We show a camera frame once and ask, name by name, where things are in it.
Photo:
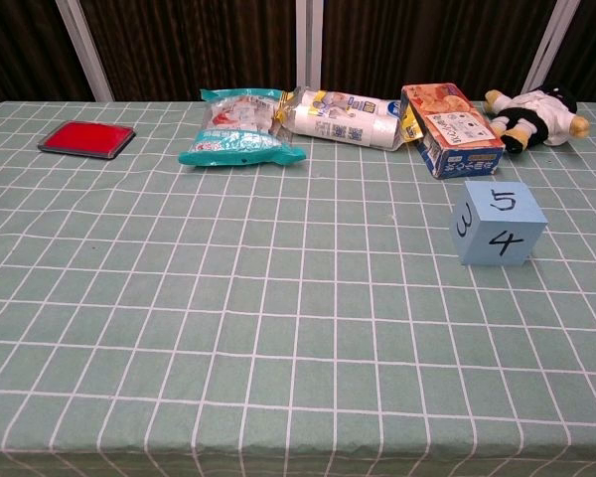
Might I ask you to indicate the green checked tablecloth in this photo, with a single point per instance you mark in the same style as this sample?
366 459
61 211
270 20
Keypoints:
258 318

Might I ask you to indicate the white roll pack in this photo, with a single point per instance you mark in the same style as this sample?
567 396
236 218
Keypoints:
342 121

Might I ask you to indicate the teal snack bag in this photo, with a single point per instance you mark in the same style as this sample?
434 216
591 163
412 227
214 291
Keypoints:
238 134

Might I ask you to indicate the red ink pad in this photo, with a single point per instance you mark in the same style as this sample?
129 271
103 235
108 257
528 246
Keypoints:
87 137

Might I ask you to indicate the white screen frame post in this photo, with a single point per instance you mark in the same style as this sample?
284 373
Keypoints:
84 49
309 45
551 45

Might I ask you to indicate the orange cracker box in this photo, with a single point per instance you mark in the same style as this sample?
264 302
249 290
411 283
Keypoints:
457 129

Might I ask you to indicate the blue cube with numbers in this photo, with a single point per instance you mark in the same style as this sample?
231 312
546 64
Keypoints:
506 218

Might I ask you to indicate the black and white plush doll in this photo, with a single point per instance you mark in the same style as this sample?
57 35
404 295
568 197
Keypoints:
541 116

